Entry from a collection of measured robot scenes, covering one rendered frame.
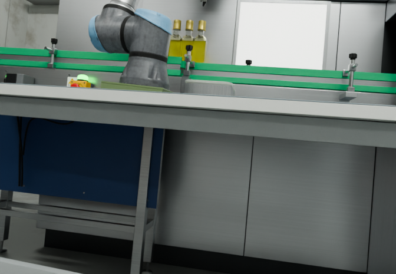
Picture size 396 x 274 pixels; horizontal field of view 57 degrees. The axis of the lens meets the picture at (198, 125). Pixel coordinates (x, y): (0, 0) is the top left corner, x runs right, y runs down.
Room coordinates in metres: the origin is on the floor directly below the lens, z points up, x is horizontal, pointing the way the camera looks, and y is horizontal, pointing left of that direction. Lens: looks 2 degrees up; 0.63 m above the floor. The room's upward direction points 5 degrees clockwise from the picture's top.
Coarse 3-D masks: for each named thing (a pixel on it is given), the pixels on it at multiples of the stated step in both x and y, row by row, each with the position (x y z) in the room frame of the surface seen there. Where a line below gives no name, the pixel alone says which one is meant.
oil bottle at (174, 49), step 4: (172, 36) 1.63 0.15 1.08; (176, 36) 1.63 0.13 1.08; (172, 40) 1.62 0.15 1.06; (176, 40) 1.62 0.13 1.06; (180, 40) 1.62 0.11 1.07; (172, 44) 1.62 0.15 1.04; (176, 44) 1.62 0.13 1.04; (180, 44) 1.63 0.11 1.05; (172, 48) 1.62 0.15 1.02; (176, 48) 1.62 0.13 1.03; (172, 52) 1.62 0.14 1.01; (176, 52) 1.62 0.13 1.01; (172, 56) 1.62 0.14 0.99; (176, 56) 1.62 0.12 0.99
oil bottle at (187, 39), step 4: (184, 36) 1.62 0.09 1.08; (188, 36) 1.62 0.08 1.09; (184, 40) 1.62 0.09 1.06; (188, 40) 1.61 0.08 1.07; (192, 40) 1.61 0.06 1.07; (184, 44) 1.62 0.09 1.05; (188, 44) 1.61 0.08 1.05; (192, 44) 1.61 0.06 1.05; (180, 48) 1.62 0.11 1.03; (184, 48) 1.62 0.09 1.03; (180, 52) 1.62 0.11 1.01; (184, 52) 1.62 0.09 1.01; (192, 52) 1.62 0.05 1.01; (180, 56) 1.62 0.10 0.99
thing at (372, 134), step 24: (0, 96) 1.17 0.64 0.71; (72, 120) 1.10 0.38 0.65; (96, 120) 1.08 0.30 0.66; (120, 120) 1.06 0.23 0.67; (144, 120) 1.04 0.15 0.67; (168, 120) 1.02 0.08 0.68; (192, 120) 1.00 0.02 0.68; (216, 120) 0.99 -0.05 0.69; (240, 120) 0.97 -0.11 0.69; (264, 120) 0.95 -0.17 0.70; (288, 120) 0.94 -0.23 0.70; (312, 120) 0.92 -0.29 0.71; (336, 120) 0.91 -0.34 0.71; (360, 144) 0.90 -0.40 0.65; (384, 144) 0.88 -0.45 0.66; (0, 264) 1.15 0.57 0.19; (24, 264) 1.14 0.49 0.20
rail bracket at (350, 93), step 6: (354, 54) 1.37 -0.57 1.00; (354, 60) 1.38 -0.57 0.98; (348, 66) 1.39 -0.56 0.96; (354, 66) 1.34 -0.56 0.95; (342, 72) 1.49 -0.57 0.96; (348, 90) 1.38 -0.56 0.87; (354, 90) 1.37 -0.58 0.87; (342, 96) 1.42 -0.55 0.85; (348, 96) 1.37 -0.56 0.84; (354, 96) 1.37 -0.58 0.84; (342, 102) 1.47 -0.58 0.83; (348, 102) 1.47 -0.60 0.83
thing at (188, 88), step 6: (186, 84) 1.30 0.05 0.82; (192, 84) 1.29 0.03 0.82; (198, 84) 1.29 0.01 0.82; (204, 84) 1.29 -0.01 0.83; (210, 84) 1.28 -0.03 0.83; (186, 90) 1.30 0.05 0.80; (192, 90) 1.29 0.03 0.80; (198, 90) 1.29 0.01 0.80; (204, 90) 1.29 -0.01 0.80; (210, 90) 1.28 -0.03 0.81; (216, 90) 1.28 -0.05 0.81; (222, 90) 1.28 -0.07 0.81; (228, 90) 1.27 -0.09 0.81
